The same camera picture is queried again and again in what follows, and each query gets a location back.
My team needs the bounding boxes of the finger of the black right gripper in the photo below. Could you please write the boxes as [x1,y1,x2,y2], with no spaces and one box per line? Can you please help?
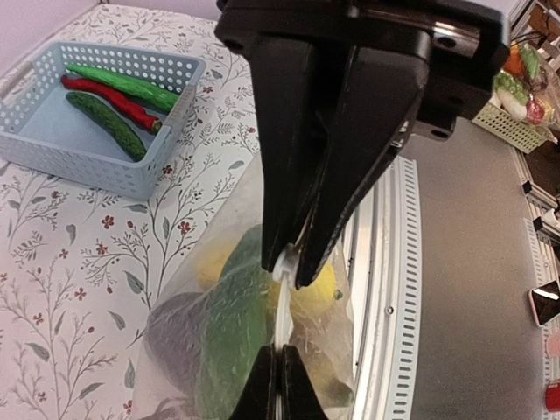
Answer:
[248,36,350,271]

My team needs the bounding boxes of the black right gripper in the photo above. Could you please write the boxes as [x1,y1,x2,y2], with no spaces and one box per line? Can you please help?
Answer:
[215,1,509,288]

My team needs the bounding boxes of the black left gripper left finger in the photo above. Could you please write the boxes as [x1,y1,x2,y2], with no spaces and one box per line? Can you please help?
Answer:
[229,346,277,420]

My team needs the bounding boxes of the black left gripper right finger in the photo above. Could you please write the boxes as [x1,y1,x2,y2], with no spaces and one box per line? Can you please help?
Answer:
[280,345,327,420]

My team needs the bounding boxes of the green bell pepper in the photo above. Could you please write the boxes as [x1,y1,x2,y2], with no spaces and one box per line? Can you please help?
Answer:
[196,225,271,419]

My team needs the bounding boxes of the clear zip top bag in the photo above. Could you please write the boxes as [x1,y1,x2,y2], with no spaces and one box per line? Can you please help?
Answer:
[132,158,354,419]

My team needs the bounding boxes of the yellow corn cob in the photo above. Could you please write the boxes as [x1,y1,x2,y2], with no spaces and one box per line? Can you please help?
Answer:
[196,248,338,319]

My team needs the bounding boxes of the purple eggplant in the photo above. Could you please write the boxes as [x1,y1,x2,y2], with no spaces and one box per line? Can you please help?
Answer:
[146,292,207,396]

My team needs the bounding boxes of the light blue plastic basket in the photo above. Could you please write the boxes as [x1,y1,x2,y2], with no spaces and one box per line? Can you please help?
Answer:
[1,42,206,200]

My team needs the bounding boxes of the light green pepper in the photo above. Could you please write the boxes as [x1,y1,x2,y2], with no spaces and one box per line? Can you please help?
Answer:
[66,64,179,113]

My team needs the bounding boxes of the yellow basket of vegetables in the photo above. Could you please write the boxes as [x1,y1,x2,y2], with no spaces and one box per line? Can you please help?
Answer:
[472,41,559,154]

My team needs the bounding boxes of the red chili pepper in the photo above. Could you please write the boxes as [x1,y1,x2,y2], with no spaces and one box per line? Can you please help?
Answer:
[60,75,163,134]

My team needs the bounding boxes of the green cucumber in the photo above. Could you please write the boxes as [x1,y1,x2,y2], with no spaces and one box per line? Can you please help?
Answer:
[66,92,147,162]

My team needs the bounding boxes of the floral patterned tablecloth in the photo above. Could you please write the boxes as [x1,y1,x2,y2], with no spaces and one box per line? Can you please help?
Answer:
[1,4,258,419]

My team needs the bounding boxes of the pink phone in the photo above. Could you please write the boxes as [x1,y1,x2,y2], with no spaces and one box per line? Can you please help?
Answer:
[528,280,560,326]

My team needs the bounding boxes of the aluminium front rail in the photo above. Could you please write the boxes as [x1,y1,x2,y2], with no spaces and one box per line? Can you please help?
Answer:
[342,157,422,419]

